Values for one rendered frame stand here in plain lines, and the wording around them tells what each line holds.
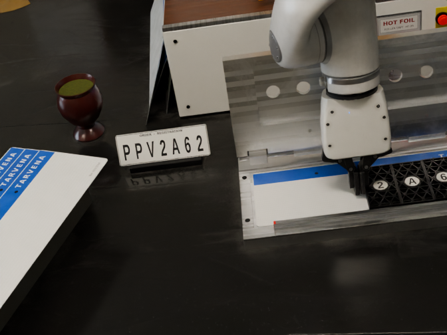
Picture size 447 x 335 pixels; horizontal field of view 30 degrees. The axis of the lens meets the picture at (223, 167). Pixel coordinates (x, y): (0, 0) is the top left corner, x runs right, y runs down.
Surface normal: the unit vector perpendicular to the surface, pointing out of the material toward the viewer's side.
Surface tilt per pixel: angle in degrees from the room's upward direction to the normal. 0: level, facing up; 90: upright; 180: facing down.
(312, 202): 0
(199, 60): 90
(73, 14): 0
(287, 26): 88
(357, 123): 78
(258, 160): 90
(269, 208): 0
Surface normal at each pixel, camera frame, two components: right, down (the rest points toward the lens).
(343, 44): 0.24, 0.47
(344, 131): 0.00, 0.44
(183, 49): 0.03, 0.62
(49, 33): -0.14, -0.77
